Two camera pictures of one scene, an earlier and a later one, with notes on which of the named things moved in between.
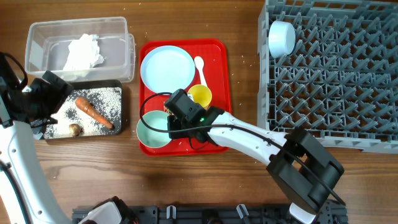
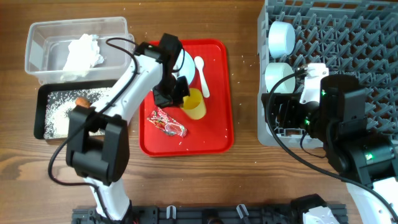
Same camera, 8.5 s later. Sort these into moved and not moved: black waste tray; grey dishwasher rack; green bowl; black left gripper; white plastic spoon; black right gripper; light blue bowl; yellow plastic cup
Moved: black right gripper; green bowl; black left gripper; yellow plastic cup
Not moved: grey dishwasher rack; light blue bowl; white plastic spoon; black waste tray
